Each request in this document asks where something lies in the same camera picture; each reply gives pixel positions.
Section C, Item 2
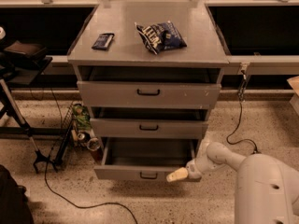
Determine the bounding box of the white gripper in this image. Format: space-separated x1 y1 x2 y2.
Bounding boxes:
166 159 203 183

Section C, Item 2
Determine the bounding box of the grey bottom drawer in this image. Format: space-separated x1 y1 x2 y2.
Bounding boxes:
94 138 199 181

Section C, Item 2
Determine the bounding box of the grey drawer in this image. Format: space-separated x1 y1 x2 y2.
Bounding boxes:
91 107 207 139
94 138 199 181
78 66 221 109

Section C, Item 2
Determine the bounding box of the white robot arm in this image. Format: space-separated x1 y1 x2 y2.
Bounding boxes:
166 142 299 224

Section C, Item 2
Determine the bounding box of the grey middle drawer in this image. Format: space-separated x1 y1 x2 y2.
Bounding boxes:
91 107 207 139

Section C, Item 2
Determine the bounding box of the grey top drawer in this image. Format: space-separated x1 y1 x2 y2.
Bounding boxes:
78 66 221 109

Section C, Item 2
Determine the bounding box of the grey drawer cabinet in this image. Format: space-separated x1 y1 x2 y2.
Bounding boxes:
66 0 230 147

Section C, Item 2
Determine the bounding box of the black power adapter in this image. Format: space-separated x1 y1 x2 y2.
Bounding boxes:
252 150 261 154

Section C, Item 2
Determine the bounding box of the brown glass bottle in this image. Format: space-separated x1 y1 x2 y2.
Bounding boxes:
87 137 103 161

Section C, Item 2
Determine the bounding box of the metal can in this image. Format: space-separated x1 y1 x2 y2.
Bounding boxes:
78 133 88 142

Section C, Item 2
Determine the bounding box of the green snack bag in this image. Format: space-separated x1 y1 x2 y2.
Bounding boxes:
72 104 92 132

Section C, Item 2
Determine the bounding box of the blue chip bag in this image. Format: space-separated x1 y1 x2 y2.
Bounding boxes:
135 21 187 55

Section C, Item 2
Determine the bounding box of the small dark blue packet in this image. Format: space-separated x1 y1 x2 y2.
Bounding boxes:
92 33 114 50

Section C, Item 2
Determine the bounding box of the dark object bottom left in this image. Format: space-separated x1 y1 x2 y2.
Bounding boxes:
0 165 34 224

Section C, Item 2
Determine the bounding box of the black tripod stand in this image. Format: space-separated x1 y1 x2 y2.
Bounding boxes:
0 27 57 173

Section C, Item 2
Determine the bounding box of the black power cable right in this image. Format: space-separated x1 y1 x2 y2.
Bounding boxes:
225 66 260 154

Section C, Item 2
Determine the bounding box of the wire basket rack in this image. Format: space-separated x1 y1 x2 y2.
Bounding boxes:
54 102 76 166

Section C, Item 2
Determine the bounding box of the black floor cable left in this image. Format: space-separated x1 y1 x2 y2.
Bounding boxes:
28 84 139 224

